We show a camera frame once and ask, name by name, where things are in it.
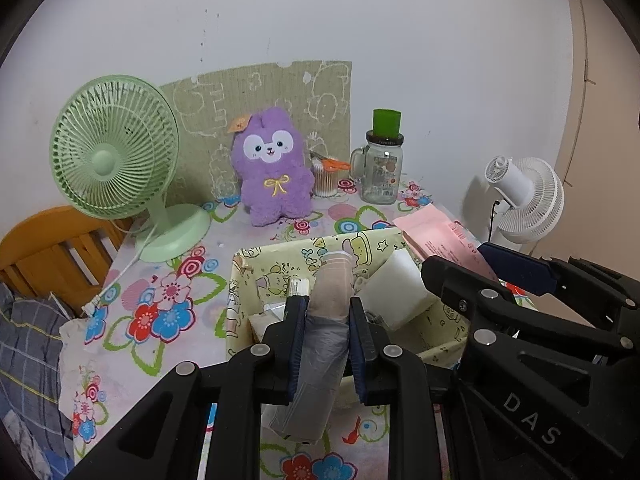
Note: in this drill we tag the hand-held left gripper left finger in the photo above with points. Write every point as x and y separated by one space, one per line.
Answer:
297 350

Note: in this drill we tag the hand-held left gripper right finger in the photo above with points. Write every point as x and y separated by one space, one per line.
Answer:
360 355

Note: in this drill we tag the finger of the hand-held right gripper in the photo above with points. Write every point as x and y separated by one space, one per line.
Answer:
520 265
450 280

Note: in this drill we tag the translucent plastic roll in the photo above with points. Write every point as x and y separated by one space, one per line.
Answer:
325 355

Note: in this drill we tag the pink packet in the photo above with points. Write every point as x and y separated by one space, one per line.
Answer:
435 232

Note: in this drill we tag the white soft pad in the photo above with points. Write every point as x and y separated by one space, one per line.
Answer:
400 290

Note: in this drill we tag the yellow cartoon fabric box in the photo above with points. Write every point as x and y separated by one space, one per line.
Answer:
280 260

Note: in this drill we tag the white standing fan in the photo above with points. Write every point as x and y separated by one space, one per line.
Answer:
535 200

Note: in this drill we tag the glass jar with green lid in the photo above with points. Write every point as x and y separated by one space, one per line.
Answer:
380 180

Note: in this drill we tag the purple plush toy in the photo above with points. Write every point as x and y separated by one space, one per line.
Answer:
275 200

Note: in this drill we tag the cotton swab jar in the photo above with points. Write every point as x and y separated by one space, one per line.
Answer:
325 182

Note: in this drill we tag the orange scissors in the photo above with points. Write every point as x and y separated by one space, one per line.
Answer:
337 165

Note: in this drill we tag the beige door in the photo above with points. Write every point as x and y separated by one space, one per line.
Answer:
610 110

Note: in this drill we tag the green printed cardboard sheet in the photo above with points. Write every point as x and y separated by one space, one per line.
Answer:
280 90

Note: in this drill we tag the blue bed sheet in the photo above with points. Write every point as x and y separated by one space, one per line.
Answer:
55 462

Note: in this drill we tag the grey plaid pillow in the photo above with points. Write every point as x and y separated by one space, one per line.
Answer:
30 360

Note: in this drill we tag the green desk fan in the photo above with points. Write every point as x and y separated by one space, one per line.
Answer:
107 160

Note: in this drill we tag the wooden bed headboard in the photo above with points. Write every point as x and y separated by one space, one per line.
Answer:
40 230

